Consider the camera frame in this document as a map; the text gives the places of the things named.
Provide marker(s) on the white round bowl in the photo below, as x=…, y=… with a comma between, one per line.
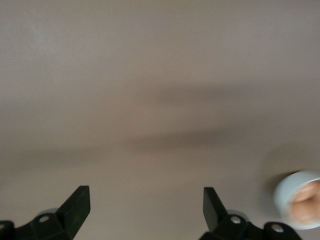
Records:
x=282, y=197

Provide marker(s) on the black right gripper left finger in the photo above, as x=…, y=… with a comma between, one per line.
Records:
x=70, y=215

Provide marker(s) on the brown egg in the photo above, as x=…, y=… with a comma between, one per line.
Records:
x=310, y=191
x=305, y=211

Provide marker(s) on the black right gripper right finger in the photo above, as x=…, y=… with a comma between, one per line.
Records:
x=215, y=217

